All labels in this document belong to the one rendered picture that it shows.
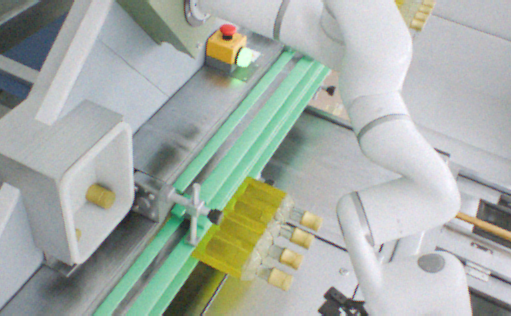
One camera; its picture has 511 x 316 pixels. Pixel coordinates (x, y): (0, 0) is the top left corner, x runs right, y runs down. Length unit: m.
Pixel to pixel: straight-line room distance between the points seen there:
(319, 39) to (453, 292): 0.44
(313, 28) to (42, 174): 0.48
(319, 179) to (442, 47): 6.04
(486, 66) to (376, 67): 6.79
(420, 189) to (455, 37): 6.66
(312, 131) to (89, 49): 0.93
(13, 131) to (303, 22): 0.49
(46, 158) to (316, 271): 0.71
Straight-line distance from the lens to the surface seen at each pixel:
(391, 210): 0.82
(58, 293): 1.08
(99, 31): 0.97
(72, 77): 0.95
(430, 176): 0.80
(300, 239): 1.22
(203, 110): 1.25
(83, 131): 0.93
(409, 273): 0.83
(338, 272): 1.36
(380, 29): 0.82
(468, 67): 7.61
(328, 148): 1.69
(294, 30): 0.94
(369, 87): 0.83
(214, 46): 1.34
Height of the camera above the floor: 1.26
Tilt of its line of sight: 13 degrees down
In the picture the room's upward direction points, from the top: 113 degrees clockwise
